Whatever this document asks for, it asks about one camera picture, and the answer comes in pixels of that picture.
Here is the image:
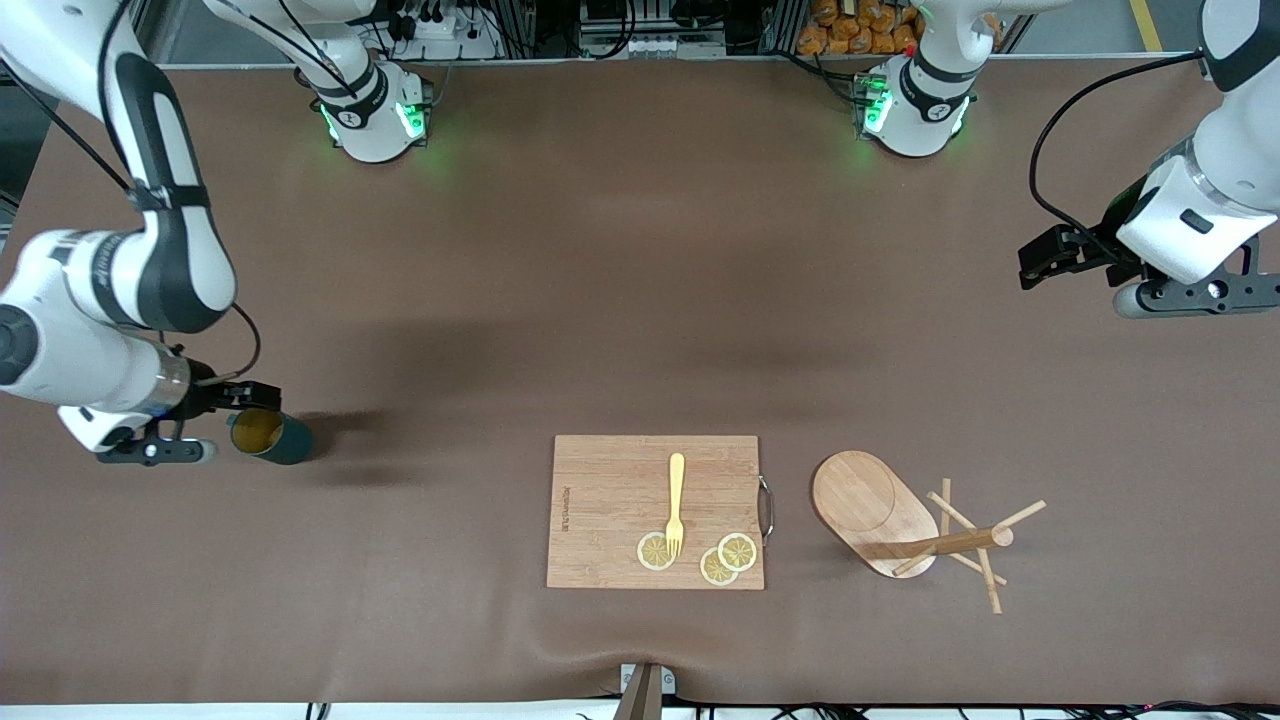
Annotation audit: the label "dark green mug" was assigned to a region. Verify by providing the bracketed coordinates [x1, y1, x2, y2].
[228, 408, 314, 467]

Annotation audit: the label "wooden mug tree rack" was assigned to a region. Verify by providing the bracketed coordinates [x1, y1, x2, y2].
[811, 450, 1048, 616]

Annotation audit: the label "black electronics rack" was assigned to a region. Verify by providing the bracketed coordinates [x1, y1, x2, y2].
[505, 0, 801, 59]

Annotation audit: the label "brown table mat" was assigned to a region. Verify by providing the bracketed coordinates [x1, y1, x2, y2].
[0, 55, 1280, 706]

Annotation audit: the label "orange snack packets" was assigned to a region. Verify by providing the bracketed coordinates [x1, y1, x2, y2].
[797, 0, 926, 57]

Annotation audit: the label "bamboo cutting board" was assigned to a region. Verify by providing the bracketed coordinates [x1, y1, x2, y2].
[546, 434, 776, 591]

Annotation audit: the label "white power strip with plugs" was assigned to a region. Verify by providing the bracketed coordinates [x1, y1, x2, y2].
[380, 8, 506, 61]

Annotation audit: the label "yellow plastic fork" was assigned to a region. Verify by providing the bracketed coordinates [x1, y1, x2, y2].
[665, 452, 687, 559]

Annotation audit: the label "long white power strip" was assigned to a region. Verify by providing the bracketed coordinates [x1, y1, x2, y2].
[580, 35, 727, 60]

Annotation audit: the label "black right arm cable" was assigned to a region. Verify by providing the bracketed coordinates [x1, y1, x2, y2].
[0, 0, 264, 389]

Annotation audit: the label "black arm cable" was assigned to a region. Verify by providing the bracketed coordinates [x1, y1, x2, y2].
[0, 0, 264, 389]
[1029, 50, 1206, 263]

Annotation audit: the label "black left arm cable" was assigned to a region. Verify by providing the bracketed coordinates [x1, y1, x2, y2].
[1029, 50, 1206, 263]

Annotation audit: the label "brown camera pole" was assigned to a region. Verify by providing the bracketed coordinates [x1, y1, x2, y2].
[612, 662, 664, 720]

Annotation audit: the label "grey mounting bracket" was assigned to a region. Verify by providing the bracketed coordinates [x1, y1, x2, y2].
[620, 663, 677, 697]

